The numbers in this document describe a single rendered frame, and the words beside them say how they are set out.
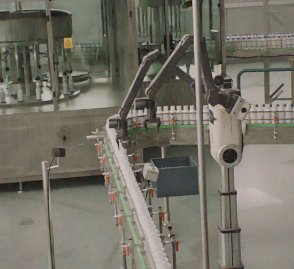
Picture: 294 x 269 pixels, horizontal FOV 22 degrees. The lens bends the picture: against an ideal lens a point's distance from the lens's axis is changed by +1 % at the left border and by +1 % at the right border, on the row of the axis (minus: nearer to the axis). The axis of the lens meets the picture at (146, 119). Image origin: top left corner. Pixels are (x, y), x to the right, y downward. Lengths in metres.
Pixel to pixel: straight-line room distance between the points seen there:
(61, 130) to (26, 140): 0.41
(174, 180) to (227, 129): 0.93
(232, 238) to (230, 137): 0.68
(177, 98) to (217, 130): 5.71
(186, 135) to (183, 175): 1.27
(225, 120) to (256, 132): 1.98
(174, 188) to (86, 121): 3.04
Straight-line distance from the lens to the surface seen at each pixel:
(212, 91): 4.45
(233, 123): 4.68
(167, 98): 10.34
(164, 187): 5.46
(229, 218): 4.90
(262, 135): 6.63
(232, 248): 4.96
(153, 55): 4.83
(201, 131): 2.48
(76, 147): 8.41
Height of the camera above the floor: 2.32
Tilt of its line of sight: 11 degrees down
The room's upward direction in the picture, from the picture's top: 3 degrees counter-clockwise
